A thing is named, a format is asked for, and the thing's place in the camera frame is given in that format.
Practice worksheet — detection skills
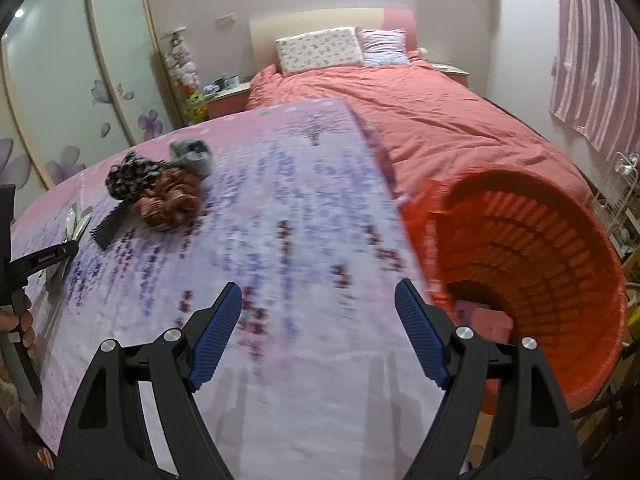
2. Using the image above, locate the flower print sliding wardrobe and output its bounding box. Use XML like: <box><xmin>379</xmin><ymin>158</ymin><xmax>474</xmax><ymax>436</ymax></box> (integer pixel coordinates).
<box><xmin>0</xmin><ymin>0</ymin><xmax>186</xmax><ymax>196</ymax></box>

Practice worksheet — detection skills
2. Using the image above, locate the silver foil wrapper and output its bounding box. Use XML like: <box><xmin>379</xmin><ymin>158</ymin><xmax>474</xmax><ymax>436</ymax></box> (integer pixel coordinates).
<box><xmin>64</xmin><ymin>202</ymin><xmax>94</xmax><ymax>241</ymax></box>

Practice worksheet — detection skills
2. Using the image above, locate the red duvet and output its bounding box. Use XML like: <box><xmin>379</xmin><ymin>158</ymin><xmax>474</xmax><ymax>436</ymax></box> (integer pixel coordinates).
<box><xmin>245</xmin><ymin>57</ymin><xmax>601</xmax><ymax>211</ymax></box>

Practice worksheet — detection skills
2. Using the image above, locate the hanging plush toy string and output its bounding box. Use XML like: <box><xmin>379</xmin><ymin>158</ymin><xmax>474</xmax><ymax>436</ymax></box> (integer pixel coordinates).
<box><xmin>164</xmin><ymin>27</ymin><xmax>201</xmax><ymax>93</ymax></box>

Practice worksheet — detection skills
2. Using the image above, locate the orange plastic laundry basket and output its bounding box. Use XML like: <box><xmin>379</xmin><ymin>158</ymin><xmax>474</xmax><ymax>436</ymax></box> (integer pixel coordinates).
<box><xmin>400</xmin><ymin>167</ymin><xmax>628</xmax><ymax>411</ymax></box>

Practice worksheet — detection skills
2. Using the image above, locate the pink curtain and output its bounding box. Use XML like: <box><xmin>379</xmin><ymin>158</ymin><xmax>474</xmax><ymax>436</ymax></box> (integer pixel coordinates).
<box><xmin>549</xmin><ymin>0</ymin><xmax>640</xmax><ymax>161</ymax></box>

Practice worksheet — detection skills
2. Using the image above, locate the pink box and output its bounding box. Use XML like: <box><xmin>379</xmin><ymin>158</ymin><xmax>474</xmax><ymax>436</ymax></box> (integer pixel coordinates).
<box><xmin>455</xmin><ymin>300</ymin><xmax>513</xmax><ymax>346</ymax></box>

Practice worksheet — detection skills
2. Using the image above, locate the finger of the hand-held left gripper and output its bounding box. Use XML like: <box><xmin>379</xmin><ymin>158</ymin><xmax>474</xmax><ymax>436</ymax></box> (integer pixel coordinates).
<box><xmin>10</xmin><ymin>240</ymin><xmax>81</xmax><ymax>277</ymax></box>

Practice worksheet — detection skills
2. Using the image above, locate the black comb strip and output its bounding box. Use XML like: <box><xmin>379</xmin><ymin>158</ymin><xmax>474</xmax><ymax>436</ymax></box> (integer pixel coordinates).
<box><xmin>90</xmin><ymin>205</ymin><xmax>132</xmax><ymax>252</ymax></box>

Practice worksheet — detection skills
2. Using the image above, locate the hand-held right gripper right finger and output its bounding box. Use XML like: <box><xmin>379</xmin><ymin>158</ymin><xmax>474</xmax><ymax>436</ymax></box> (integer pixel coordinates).
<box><xmin>394</xmin><ymin>279</ymin><xmax>583</xmax><ymax>480</ymax></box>

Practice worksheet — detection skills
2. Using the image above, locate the black dotted scrunchie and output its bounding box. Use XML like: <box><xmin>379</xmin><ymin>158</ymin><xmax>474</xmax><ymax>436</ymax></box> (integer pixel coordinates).
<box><xmin>105</xmin><ymin>152</ymin><xmax>167</xmax><ymax>199</ymax></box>

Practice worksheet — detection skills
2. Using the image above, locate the white wire rack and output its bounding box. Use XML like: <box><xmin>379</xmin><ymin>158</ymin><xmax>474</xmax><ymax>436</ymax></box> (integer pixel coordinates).
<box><xmin>595</xmin><ymin>150</ymin><xmax>640</xmax><ymax>256</ymax></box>

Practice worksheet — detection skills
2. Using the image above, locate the pink floral tablecloth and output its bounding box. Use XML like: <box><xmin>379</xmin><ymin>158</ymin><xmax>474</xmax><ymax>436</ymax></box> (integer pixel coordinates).
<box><xmin>10</xmin><ymin>99</ymin><xmax>451</xmax><ymax>466</ymax></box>

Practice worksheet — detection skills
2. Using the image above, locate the grey cloth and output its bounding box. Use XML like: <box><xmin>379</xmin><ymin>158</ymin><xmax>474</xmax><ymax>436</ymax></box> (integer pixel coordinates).
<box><xmin>169</xmin><ymin>139</ymin><xmax>214</xmax><ymax>179</ymax></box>

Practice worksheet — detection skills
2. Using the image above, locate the red patterned scrunchie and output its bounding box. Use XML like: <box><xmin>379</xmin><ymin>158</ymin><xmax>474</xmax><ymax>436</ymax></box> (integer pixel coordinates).
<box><xmin>134</xmin><ymin>167</ymin><xmax>202</xmax><ymax>234</ymax></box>

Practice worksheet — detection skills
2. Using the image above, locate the white floral pillow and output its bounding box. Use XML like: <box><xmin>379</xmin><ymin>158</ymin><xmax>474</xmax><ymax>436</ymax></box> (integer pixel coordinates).
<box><xmin>274</xmin><ymin>26</ymin><xmax>366</xmax><ymax>77</ymax></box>

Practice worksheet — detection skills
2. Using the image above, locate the beige pink bed headboard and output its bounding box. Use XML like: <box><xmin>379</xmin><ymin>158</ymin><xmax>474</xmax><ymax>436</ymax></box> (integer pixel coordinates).
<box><xmin>248</xmin><ymin>7</ymin><xmax>417</xmax><ymax>73</ymax></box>

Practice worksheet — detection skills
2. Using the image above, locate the person's left hand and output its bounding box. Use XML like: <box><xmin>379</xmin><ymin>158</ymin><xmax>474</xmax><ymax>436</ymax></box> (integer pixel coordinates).
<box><xmin>0</xmin><ymin>295</ymin><xmax>39</xmax><ymax>361</ymax></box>

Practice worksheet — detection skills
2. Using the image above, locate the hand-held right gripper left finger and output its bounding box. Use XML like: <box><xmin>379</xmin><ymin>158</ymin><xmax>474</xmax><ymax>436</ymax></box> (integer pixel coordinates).
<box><xmin>62</xmin><ymin>281</ymin><xmax>244</xmax><ymax>480</ymax></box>

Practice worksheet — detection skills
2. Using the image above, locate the yellow green plush toy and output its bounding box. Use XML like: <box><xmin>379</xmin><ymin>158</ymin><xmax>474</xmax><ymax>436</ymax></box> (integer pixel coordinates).
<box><xmin>184</xmin><ymin>91</ymin><xmax>208</xmax><ymax>123</ymax></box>

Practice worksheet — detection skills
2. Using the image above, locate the dark stool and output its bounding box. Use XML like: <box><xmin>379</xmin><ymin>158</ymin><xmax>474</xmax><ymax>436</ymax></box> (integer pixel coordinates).
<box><xmin>570</xmin><ymin>375</ymin><xmax>631</xmax><ymax>421</ymax></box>

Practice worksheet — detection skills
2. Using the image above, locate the pink white nightstand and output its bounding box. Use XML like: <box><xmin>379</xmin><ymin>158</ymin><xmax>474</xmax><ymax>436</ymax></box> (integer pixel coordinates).
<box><xmin>430</xmin><ymin>62</ymin><xmax>471</xmax><ymax>91</ymax></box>
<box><xmin>205</xmin><ymin>82</ymin><xmax>252</xmax><ymax>121</ymax></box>

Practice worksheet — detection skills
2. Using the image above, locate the pink striped pillow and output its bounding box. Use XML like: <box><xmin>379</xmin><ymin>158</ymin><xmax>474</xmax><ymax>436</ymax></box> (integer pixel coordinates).
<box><xmin>356</xmin><ymin>28</ymin><xmax>411</xmax><ymax>67</ymax></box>

